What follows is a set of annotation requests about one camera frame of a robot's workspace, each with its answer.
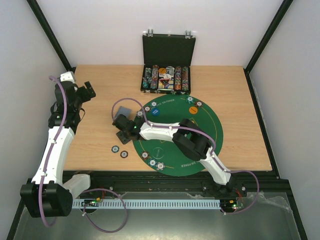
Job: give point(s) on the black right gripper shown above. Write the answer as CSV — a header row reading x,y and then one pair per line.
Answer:
x,y
125,135

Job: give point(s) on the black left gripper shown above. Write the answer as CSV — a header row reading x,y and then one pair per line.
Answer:
x,y
87,97

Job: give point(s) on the teal poker chip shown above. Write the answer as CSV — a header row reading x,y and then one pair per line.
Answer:
x,y
115,149

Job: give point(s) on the red chip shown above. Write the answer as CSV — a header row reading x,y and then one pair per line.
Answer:
x,y
147,109
145,155
124,154
198,104

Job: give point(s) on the blue patterned card deck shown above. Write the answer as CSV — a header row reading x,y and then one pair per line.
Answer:
x,y
124,111

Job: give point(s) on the grey chips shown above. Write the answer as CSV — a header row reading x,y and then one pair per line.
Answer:
x,y
140,115

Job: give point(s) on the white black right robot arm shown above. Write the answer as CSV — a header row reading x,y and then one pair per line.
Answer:
x,y
194,144

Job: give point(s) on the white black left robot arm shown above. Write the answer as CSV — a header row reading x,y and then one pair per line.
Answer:
x,y
46,195

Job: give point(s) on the clear glass dealer puck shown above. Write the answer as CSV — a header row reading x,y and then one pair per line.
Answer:
x,y
158,153

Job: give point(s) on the blue small blind button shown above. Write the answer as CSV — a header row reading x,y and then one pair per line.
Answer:
x,y
155,112

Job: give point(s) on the round green poker mat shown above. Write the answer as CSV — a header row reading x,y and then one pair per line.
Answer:
x,y
173,109

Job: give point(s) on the leftmost chip row in case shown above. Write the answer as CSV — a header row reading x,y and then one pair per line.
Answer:
x,y
147,78

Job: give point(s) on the chip row in case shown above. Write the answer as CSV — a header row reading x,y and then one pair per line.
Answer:
x,y
154,77
147,78
185,79
178,78

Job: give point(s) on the triangular all in button in case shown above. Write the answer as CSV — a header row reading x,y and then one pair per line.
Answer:
x,y
163,83

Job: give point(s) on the orange big blind button in case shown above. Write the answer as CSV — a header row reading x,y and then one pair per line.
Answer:
x,y
162,71

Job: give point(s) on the orange big blind button on mat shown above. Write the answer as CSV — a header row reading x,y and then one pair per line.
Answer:
x,y
193,110

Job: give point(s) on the white dealer button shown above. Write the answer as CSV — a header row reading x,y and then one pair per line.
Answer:
x,y
168,76

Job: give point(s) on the black poker chip case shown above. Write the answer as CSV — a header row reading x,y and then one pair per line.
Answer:
x,y
167,51

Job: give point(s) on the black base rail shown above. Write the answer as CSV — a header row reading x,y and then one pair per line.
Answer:
x,y
155,182

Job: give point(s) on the black aluminium frame post left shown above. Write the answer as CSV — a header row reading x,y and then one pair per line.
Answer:
x,y
42,20

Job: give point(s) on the black aluminium frame post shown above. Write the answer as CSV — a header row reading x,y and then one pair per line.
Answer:
x,y
277,19
42,20

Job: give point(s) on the white slotted cable duct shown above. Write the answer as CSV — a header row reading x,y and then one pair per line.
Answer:
x,y
154,204

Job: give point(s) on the black aluminium frame post right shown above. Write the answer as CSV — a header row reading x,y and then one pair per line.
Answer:
x,y
277,19

